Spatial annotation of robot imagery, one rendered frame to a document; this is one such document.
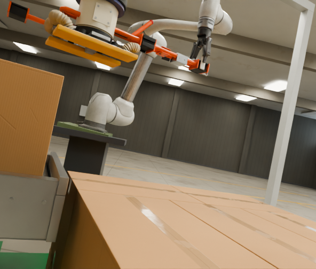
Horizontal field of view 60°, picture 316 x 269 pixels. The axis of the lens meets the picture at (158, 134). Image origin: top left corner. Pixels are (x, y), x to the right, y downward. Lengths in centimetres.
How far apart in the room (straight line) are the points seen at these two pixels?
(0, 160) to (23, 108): 20
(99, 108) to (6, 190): 116
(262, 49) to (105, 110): 649
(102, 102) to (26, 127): 98
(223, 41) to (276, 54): 147
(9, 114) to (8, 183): 26
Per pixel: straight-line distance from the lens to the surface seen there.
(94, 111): 197
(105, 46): 118
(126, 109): 208
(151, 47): 138
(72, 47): 134
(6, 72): 109
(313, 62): 869
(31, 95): 108
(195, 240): 78
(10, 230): 98
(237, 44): 783
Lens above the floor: 78
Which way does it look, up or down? 2 degrees up
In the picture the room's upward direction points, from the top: 12 degrees clockwise
